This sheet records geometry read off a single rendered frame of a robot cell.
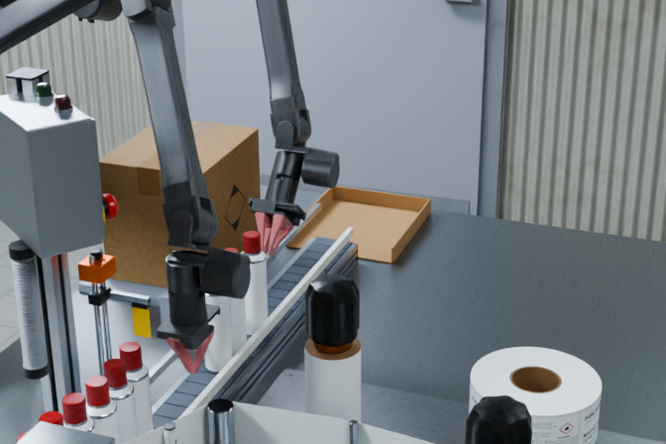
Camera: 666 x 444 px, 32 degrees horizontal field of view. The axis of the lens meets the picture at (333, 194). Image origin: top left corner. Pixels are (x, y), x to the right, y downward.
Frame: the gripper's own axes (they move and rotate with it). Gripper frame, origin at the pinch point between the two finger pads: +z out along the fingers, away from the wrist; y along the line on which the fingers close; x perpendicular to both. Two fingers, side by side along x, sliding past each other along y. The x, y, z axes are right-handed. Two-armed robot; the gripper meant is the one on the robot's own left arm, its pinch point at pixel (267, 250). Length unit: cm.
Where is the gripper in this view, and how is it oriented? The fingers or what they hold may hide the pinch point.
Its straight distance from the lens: 226.6
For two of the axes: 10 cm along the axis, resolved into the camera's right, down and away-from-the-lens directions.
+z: -2.3, 9.4, -2.7
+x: 2.6, 3.2, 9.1
